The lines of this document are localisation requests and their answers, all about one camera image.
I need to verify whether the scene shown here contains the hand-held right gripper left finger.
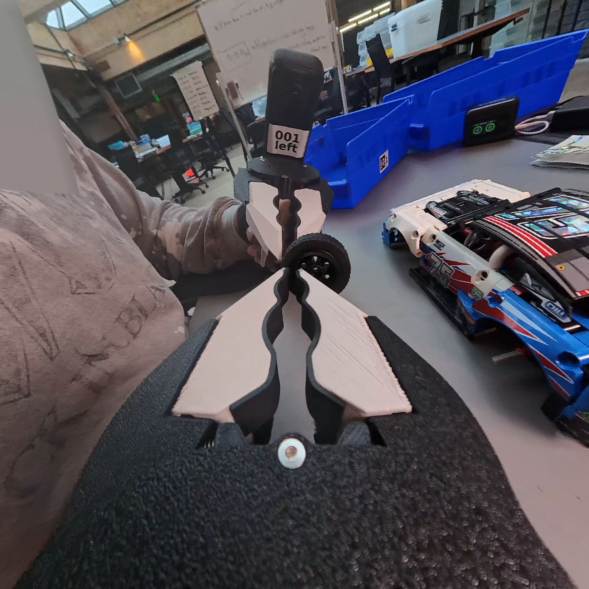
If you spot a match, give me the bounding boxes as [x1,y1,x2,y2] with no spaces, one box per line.
[171,268,290,422]

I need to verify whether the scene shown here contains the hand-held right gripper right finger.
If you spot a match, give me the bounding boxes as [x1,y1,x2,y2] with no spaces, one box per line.
[296,271,413,420]

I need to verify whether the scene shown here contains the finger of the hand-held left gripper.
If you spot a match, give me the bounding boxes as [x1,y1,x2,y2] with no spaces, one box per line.
[293,186,329,236]
[246,182,283,260]

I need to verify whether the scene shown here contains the black toy car tire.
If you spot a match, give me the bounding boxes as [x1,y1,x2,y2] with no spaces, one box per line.
[282,232,352,295]

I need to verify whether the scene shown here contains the black toy wheel rim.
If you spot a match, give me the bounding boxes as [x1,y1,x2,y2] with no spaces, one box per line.
[299,251,339,280]

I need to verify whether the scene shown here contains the person's left forearm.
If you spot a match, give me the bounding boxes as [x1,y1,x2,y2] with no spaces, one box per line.
[115,184,244,281]

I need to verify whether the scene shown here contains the person's left hand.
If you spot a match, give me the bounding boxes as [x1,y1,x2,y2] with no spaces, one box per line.
[245,228,270,268]

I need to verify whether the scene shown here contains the whiteboard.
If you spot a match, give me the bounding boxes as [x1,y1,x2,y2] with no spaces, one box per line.
[195,0,339,104]

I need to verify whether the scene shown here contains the blue plastic bin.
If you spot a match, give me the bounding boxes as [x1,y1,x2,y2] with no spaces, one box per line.
[304,97,415,210]
[382,29,589,152]

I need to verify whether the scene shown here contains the black office chair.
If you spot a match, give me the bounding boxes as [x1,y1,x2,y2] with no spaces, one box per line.
[159,138,209,204]
[197,117,231,181]
[366,34,393,105]

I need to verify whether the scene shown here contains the paper chart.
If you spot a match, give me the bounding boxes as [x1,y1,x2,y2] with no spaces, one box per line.
[171,61,221,121]

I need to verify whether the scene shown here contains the white box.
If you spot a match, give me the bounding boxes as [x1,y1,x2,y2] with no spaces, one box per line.
[388,0,443,60]

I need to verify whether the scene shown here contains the person's grey patterned sweatshirt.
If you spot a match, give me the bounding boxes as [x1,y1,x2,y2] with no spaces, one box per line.
[0,122,187,585]

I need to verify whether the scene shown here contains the wood-edged background table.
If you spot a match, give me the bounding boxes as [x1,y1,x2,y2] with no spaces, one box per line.
[345,8,531,70]

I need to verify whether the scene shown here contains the toy brick race car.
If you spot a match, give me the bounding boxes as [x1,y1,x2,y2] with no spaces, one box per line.
[381,179,589,447]

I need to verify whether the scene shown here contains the black device with green lights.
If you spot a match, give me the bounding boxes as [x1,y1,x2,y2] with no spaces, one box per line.
[462,96,521,148]

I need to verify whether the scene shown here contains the glass skylight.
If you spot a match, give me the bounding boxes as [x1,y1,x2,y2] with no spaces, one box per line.
[45,0,129,30]

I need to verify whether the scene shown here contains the folded sticker sheet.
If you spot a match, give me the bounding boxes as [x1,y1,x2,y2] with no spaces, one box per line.
[530,134,589,170]

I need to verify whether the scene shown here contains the black power adapter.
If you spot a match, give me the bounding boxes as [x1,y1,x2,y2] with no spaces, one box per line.
[550,96,589,134]

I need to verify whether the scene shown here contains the white cable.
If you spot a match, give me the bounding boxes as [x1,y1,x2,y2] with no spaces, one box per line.
[514,110,557,135]

